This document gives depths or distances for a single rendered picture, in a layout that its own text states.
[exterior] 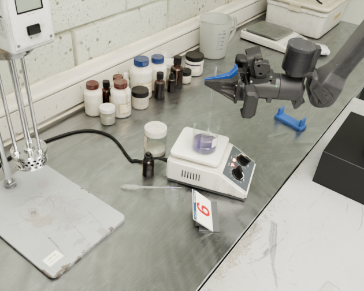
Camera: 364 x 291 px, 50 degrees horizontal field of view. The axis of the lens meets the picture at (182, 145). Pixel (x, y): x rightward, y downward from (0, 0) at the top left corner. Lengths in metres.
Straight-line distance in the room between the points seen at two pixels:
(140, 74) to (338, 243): 0.73
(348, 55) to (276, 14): 1.18
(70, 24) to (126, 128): 0.33
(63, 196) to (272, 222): 0.48
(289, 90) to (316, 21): 1.10
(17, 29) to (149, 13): 0.87
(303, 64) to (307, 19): 1.13
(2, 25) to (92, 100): 0.60
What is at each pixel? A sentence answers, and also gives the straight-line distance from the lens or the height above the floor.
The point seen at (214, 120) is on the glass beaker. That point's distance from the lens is 0.92.
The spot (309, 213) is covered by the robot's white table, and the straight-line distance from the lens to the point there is 0.97.
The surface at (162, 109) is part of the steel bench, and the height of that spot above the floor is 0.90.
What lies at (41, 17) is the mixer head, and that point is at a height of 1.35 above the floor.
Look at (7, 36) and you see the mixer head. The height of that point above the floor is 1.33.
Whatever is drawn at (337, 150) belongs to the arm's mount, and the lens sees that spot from 1.02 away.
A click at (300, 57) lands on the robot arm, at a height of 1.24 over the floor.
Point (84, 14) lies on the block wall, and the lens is 1.21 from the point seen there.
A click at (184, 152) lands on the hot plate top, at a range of 0.92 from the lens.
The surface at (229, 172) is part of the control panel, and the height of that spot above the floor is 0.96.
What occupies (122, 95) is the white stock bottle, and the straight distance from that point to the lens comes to 1.15.
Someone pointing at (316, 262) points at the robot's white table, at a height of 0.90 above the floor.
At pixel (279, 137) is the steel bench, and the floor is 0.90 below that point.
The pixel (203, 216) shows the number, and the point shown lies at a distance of 0.86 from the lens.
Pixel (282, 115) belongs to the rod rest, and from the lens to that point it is 1.27.
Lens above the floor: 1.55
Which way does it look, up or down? 37 degrees down
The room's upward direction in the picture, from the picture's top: 5 degrees clockwise
